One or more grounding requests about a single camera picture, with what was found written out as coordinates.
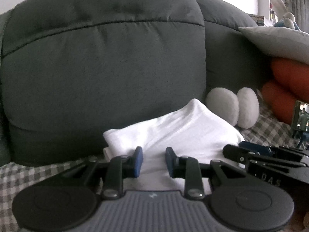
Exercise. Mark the dark grey sofa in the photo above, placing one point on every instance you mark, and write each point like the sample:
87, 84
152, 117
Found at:
96, 65

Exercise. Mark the grey curtain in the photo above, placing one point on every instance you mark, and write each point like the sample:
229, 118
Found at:
300, 2

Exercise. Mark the blue phone stand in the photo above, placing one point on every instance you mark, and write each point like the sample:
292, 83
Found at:
303, 137

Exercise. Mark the blue and white plush toy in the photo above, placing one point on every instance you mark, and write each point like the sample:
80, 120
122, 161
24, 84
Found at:
288, 20

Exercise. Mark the grey checkered quilted blanket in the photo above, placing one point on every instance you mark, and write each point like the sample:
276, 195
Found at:
265, 128

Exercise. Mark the light grey pillow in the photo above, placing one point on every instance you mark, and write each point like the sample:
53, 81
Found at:
277, 41

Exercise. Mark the black smartphone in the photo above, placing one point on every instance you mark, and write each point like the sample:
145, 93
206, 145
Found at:
301, 116

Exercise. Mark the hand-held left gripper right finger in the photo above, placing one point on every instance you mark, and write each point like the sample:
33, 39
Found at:
170, 162

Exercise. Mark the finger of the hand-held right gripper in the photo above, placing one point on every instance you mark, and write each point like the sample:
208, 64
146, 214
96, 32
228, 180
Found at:
235, 152
256, 147

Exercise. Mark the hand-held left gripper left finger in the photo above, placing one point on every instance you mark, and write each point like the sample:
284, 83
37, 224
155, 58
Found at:
137, 160

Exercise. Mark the orange knot cushion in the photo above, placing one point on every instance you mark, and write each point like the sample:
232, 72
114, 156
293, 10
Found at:
289, 77

